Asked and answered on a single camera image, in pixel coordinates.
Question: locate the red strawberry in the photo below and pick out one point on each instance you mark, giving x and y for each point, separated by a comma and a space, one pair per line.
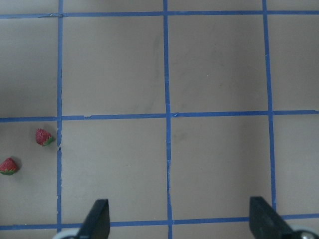
8, 167
43, 137

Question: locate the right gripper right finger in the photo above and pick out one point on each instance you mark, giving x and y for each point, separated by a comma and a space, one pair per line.
265, 223

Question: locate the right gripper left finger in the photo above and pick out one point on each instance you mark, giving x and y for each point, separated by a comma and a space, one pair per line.
97, 223

